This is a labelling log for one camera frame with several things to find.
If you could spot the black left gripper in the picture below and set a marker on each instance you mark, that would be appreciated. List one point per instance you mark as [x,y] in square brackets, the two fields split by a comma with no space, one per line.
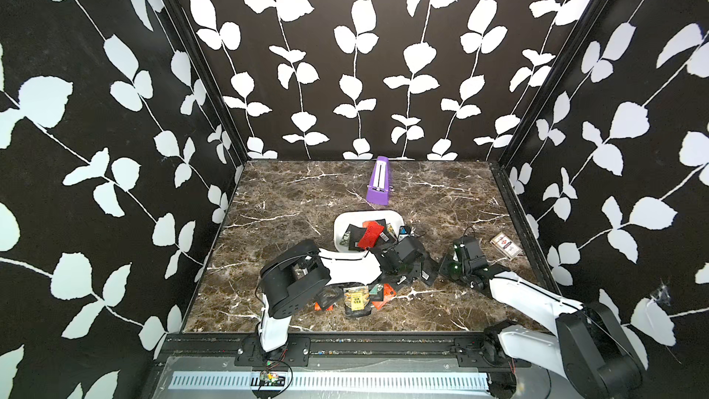
[418,268]

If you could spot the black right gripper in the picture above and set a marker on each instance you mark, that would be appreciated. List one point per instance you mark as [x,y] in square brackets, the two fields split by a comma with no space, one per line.
[444,263]

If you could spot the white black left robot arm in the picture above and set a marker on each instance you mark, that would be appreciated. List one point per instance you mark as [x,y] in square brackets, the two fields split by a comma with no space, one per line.
[295,278]

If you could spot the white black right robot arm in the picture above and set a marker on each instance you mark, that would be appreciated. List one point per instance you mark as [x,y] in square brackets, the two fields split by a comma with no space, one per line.
[583,343]

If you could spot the orange tea bag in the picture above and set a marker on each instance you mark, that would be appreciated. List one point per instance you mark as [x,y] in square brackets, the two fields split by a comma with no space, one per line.
[373,232]

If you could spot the black tea bag back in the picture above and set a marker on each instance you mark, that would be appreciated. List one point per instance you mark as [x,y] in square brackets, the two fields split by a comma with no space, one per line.
[352,236]

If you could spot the yellow label tea bag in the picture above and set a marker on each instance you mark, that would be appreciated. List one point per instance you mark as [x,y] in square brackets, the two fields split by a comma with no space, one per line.
[357,302]

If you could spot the white plastic storage box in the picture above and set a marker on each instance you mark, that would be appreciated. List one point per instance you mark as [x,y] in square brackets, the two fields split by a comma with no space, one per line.
[358,218]

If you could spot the purple metronome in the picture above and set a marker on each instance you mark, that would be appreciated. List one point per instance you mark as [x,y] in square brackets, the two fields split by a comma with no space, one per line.
[379,188]

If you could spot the white perforated vent strip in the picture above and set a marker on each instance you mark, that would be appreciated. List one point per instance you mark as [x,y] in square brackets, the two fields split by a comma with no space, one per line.
[438,383]

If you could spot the black front mounting rail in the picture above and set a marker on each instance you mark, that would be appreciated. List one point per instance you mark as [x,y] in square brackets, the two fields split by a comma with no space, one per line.
[469,349]

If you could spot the small circuit board with wires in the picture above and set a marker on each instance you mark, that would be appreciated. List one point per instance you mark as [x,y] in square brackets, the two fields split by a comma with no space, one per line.
[268,380]

